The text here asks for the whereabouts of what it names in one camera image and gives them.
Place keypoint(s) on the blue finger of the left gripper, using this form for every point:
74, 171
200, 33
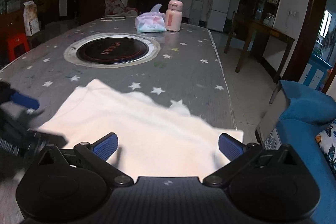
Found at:
46, 138
24, 101

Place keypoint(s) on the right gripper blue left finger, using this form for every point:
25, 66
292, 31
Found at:
94, 158

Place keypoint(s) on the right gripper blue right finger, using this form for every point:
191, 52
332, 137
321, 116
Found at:
240, 156

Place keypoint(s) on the cream white garment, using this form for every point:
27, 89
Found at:
153, 140

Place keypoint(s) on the red plastic stool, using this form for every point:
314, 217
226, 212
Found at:
17, 44

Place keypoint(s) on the printed paper bag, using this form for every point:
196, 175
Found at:
30, 17

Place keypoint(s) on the blue sofa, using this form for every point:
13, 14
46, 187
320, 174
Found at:
308, 113

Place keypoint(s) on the patterned cushion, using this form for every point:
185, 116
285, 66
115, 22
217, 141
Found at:
326, 140

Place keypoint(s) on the round induction cooktop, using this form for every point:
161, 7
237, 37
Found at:
112, 50

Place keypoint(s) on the dark wooden side table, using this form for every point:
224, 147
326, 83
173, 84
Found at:
258, 35

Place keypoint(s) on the dark phone on table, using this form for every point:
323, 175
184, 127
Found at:
112, 18

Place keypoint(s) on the wet wipes pack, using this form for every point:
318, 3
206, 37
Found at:
153, 21

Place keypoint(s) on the water dispenser with bottle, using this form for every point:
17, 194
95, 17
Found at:
195, 12

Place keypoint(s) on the pink thermos bottle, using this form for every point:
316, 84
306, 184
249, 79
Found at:
173, 16

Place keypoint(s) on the white refrigerator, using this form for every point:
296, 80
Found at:
218, 14

